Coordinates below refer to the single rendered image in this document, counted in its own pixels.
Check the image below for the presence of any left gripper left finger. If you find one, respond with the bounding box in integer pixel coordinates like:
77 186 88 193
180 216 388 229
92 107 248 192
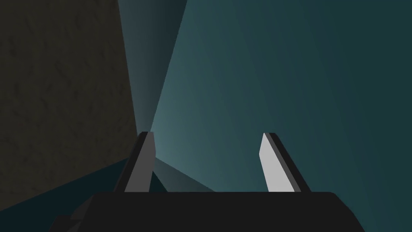
113 130 157 193

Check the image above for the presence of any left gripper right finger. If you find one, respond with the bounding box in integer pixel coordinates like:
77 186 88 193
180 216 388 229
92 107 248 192
259 132 312 193

